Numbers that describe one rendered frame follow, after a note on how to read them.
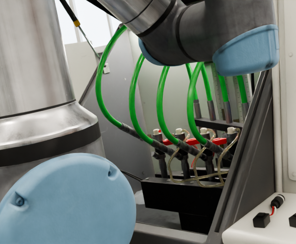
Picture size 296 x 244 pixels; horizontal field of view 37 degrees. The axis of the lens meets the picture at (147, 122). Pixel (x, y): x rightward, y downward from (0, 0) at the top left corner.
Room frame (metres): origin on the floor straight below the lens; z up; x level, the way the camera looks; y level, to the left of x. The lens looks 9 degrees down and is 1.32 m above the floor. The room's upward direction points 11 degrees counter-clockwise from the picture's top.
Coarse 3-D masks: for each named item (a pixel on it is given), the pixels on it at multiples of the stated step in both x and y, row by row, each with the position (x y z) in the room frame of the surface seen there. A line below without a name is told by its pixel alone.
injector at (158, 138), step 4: (156, 136) 1.18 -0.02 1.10; (160, 136) 1.18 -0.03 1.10; (156, 140) 1.18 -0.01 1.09; (160, 140) 1.18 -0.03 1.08; (152, 152) 1.17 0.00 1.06; (156, 152) 1.18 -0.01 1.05; (160, 152) 1.18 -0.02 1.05; (156, 156) 1.17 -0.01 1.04; (160, 156) 1.18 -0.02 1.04; (164, 156) 1.18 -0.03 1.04; (160, 160) 1.18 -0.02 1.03; (164, 160) 1.19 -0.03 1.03; (160, 164) 1.18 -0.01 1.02; (164, 164) 1.18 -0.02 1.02; (160, 168) 1.18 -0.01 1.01; (164, 168) 1.18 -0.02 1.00; (164, 172) 1.18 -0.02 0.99; (164, 176) 1.18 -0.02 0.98
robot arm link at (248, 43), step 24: (216, 0) 0.49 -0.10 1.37; (240, 0) 0.48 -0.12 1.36; (264, 0) 0.48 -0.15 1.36; (192, 24) 0.53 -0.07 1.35; (216, 24) 0.49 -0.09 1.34; (240, 24) 0.48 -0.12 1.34; (264, 24) 0.48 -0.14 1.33; (192, 48) 0.54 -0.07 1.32; (216, 48) 0.50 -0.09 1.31; (240, 48) 0.48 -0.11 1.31; (264, 48) 0.48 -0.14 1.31; (240, 72) 0.48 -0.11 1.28
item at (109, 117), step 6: (120, 30) 1.14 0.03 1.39; (114, 36) 1.12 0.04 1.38; (114, 42) 1.12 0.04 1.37; (108, 48) 1.10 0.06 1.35; (102, 54) 1.09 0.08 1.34; (108, 54) 1.10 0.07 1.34; (102, 60) 1.08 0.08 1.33; (102, 66) 1.08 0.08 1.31; (186, 66) 1.32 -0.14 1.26; (102, 72) 1.08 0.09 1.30; (96, 78) 1.07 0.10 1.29; (96, 84) 1.06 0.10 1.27; (96, 90) 1.06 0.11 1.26; (96, 96) 1.06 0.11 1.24; (102, 102) 1.06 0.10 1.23; (198, 102) 1.33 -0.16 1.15; (102, 108) 1.06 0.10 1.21; (108, 114) 1.07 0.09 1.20; (108, 120) 1.08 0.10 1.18; (114, 120) 1.08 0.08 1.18; (120, 126) 1.09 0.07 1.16
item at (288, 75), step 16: (288, 0) 0.96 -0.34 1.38; (288, 16) 0.95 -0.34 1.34; (288, 32) 0.95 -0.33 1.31; (288, 48) 0.94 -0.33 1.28; (288, 64) 0.94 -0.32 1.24; (272, 80) 0.96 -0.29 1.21; (288, 80) 0.93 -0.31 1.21; (288, 96) 0.93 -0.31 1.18; (288, 112) 0.92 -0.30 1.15; (288, 128) 0.92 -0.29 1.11; (288, 144) 0.91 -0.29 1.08; (288, 160) 0.91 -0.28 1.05; (288, 176) 0.90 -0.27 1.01; (288, 192) 0.90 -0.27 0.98
